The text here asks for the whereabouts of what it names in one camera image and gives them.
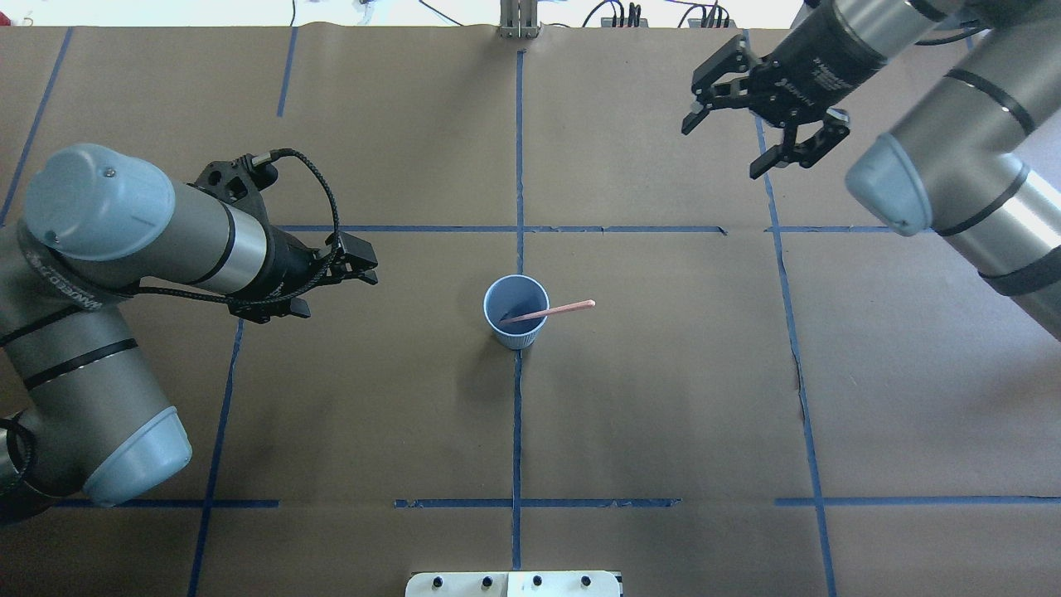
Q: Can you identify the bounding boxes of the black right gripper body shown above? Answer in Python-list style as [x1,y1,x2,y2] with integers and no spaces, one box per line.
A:
[750,7,888,128]

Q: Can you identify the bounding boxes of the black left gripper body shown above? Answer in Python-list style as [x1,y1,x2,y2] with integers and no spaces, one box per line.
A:
[249,226,332,303]

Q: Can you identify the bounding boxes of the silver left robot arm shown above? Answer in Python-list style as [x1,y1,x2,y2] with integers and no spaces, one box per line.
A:
[2,143,378,526]

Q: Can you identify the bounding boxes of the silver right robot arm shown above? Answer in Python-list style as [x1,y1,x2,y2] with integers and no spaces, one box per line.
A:
[681,1,1060,337]

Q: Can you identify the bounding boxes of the blue ribbed plastic cup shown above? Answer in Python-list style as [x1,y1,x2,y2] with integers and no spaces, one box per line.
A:
[483,274,551,351]

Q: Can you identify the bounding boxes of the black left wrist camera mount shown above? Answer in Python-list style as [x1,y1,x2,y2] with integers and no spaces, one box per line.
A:
[189,154,279,211]

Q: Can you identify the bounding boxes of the black left camera cable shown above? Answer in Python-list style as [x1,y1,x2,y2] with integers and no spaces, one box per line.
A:
[133,148,342,304]

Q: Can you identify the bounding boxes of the aluminium frame post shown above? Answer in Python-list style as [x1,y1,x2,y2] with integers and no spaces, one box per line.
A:
[499,0,541,39]

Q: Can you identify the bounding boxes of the white pedestal column base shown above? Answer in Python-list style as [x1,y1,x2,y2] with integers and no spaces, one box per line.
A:
[405,570,624,596]

